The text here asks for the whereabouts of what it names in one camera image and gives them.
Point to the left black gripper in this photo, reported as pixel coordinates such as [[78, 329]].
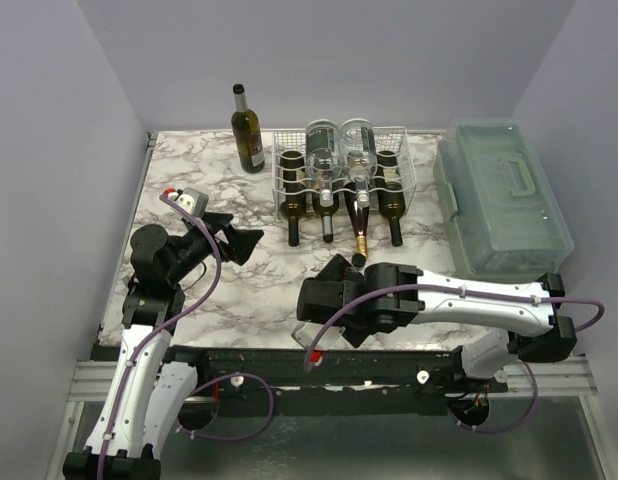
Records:
[[240, 244]]

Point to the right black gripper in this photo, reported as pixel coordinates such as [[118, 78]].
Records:
[[318, 298]]

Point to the clear bottle white label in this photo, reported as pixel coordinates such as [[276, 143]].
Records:
[[357, 262]]

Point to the dark green wine bottle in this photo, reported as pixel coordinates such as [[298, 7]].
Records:
[[246, 129]]

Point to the clear bottle green label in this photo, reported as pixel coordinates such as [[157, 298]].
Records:
[[358, 146]]

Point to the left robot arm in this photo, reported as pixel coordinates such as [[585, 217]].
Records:
[[148, 390]]

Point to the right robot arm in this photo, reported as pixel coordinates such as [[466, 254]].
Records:
[[351, 301]]

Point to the green bottle silver neck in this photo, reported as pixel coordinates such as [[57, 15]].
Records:
[[326, 215]]

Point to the red wine bottle gold cap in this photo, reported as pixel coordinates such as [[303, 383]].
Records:
[[359, 217]]

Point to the green bottle right lower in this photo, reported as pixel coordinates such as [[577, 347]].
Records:
[[390, 193]]

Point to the green bottle black neck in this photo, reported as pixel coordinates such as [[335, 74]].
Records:
[[293, 208]]

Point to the clear bottle dark label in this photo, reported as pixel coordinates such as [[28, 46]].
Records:
[[323, 158]]

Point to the translucent plastic storage box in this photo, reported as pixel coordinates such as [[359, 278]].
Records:
[[500, 214]]

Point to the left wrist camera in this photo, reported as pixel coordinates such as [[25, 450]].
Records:
[[190, 200]]

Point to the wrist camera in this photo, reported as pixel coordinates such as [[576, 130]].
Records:
[[190, 200], [303, 334]]

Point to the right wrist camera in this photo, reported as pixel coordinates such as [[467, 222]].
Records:
[[303, 334]]

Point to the white wire wine rack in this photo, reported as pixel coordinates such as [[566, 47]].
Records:
[[387, 138]]

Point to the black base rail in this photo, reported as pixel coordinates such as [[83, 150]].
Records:
[[249, 383]]

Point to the aluminium frame rail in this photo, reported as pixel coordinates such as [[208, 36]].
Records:
[[87, 392]]

